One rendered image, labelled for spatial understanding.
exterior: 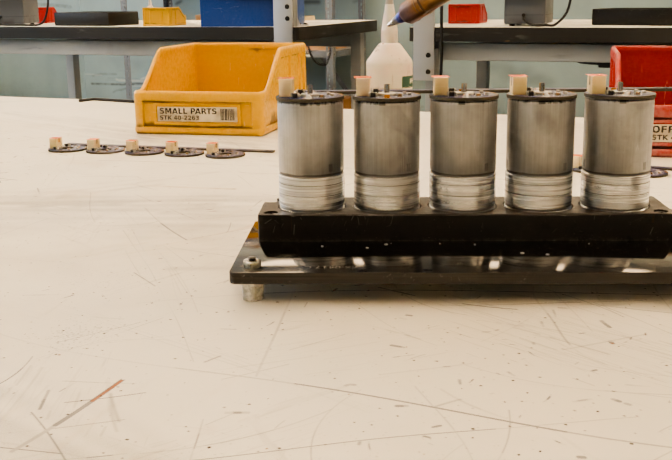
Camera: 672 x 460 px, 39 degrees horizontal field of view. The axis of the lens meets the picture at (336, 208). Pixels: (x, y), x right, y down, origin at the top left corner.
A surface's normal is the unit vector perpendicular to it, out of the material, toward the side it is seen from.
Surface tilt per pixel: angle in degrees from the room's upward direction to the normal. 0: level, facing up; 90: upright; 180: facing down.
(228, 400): 0
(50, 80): 90
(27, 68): 90
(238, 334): 0
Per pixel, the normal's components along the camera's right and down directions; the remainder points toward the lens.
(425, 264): -0.01, -0.97
